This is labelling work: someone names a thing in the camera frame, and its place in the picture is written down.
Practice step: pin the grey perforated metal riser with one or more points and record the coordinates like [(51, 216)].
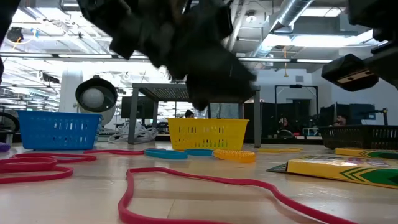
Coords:
[(256, 124)]

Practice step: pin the person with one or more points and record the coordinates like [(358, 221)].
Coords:
[(189, 114), (284, 127), (341, 120)]

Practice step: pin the silver ventilation duct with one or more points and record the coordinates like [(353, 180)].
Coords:
[(292, 12)]

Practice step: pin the blue plastic basket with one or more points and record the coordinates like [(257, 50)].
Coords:
[(37, 137)]

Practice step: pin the yellow plastic basket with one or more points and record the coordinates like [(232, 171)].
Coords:
[(205, 121)]

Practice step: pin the black plastic basket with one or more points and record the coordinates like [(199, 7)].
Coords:
[(357, 128)]

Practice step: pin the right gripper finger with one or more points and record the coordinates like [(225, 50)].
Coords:
[(351, 73)]

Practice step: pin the black rectangular frame stand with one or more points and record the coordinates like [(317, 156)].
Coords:
[(295, 86)]

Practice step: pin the yellow rubber band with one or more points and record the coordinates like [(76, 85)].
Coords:
[(280, 151)]

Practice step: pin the large red rubber band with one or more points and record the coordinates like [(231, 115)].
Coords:
[(149, 170)]

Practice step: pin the orange spiral band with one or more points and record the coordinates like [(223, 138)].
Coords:
[(236, 156)]

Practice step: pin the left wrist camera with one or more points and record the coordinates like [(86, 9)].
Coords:
[(217, 18)]

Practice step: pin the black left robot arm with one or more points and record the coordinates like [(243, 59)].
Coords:
[(124, 25)]

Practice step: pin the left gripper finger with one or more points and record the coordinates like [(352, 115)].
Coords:
[(244, 84), (205, 90)]

